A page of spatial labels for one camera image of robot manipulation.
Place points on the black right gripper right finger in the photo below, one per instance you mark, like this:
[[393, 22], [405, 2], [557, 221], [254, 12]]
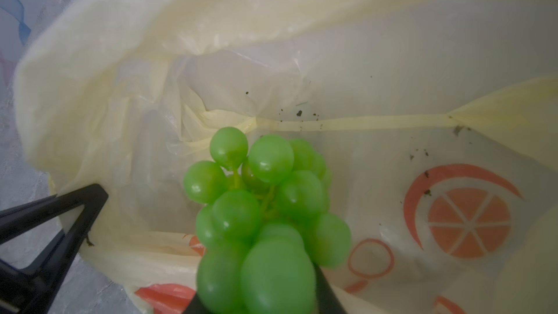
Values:
[[327, 301]]

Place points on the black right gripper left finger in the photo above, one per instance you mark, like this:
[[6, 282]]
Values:
[[195, 306]]

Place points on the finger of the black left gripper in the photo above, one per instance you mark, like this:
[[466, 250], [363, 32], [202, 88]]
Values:
[[32, 289]]

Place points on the green grapes bunch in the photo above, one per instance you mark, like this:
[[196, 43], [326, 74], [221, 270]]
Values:
[[265, 220]]

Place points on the pale yellow plastic bag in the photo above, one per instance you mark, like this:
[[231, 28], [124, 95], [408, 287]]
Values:
[[437, 120]]

